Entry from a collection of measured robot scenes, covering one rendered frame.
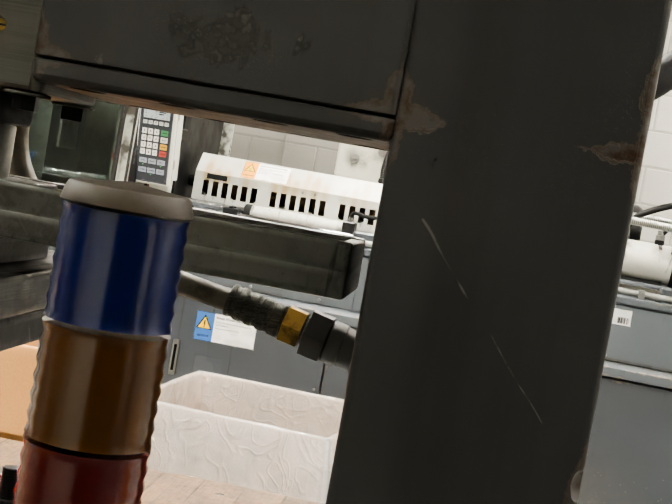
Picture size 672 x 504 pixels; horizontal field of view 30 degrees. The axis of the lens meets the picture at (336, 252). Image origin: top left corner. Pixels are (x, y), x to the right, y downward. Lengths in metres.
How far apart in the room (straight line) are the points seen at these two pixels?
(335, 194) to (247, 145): 1.91
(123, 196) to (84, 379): 0.05
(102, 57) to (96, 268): 0.23
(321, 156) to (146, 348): 6.72
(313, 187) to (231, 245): 4.84
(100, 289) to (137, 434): 0.04
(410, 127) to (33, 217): 0.18
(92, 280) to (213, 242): 0.23
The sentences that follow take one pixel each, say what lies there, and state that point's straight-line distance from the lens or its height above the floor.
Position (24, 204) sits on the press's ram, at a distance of 0.61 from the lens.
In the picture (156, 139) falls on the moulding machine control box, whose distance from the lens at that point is 5.17.
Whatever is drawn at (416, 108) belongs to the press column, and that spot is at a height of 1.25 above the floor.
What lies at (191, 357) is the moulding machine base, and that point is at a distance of 5.28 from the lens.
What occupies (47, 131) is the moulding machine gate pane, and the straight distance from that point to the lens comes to 5.45.
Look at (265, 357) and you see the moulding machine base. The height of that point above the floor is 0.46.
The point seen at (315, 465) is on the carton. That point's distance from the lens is 2.85.
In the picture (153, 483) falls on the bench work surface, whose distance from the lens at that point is 1.22.
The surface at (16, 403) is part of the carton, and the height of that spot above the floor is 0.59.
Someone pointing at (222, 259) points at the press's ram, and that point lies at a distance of 0.58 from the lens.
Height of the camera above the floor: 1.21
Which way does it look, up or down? 3 degrees down
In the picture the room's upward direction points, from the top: 10 degrees clockwise
